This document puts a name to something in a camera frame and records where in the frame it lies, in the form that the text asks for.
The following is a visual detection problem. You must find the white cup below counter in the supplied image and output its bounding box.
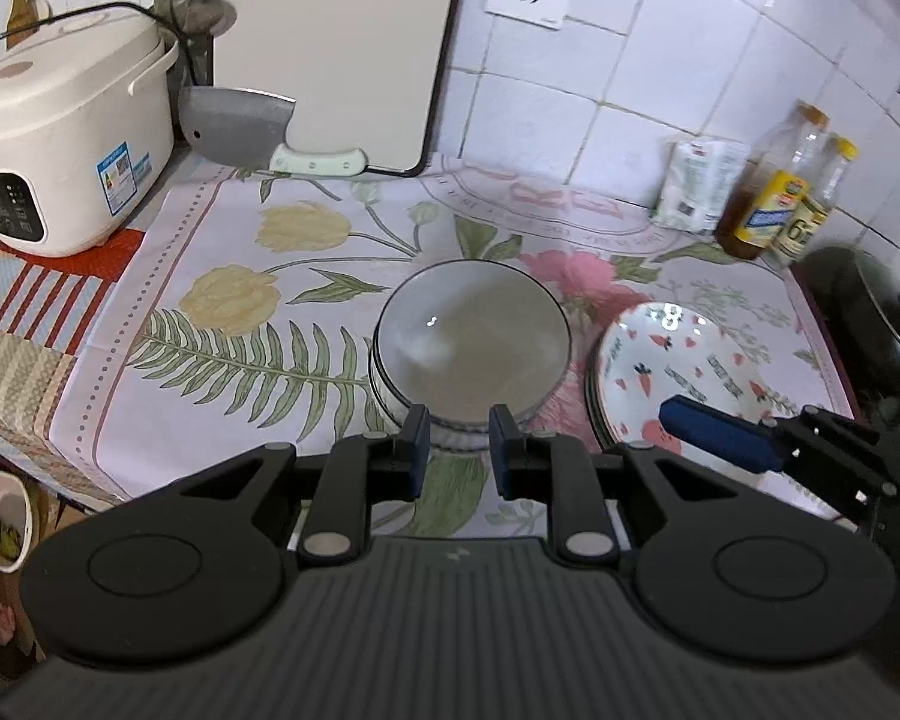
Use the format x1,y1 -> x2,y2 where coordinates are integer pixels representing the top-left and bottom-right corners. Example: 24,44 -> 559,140
0,470 -> 37,574

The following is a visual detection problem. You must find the cream rice cooker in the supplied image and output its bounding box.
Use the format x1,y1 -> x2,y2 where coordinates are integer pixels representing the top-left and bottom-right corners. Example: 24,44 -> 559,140
0,8 -> 180,257

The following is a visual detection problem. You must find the white bowl black rim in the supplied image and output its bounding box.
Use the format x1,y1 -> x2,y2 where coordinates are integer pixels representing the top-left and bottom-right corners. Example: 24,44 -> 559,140
370,260 -> 572,426

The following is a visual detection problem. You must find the black power cable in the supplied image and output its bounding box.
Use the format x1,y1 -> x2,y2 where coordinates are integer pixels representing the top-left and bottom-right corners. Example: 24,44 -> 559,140
0,0 -> 196,91

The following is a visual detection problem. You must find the striped red placemat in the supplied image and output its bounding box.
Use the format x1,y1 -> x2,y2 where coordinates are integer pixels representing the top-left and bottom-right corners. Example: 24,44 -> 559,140
0,229 -> 142,491

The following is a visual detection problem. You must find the black wok with glass lid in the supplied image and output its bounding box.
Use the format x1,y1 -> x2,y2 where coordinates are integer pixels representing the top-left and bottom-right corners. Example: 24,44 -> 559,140
792,245 -> 900,431

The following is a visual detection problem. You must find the cream cutting board black edge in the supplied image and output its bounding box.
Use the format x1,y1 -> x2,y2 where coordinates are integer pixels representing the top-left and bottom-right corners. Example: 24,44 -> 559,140
212,0 -> 457,176

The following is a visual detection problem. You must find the grey cleaver knife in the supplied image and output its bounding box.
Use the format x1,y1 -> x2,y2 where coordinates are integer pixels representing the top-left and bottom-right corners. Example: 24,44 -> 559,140
176,86 -> 368,177

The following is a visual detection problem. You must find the white vinegar bottle yellow cap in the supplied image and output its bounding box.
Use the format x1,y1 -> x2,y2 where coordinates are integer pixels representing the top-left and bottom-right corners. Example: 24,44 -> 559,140
766,135 -> 859,270

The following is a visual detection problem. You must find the rabbit carrot deep plate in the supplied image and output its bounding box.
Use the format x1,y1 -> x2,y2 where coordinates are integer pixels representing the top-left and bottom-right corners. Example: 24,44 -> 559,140
585,302 -> 774,468

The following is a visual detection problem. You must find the white plastic seasoning bag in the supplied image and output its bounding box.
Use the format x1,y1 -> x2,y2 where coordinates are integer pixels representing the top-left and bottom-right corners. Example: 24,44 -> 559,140
650,138 -> 751,234

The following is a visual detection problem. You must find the small white ribbed bowl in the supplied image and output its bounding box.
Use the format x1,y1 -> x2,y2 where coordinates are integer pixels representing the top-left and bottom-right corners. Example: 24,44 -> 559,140
429,421 -> 493,454

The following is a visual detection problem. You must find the cooking wine bottle yellow label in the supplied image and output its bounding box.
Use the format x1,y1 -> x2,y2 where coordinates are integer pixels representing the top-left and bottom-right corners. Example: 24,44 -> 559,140
715,103 -> 831,260

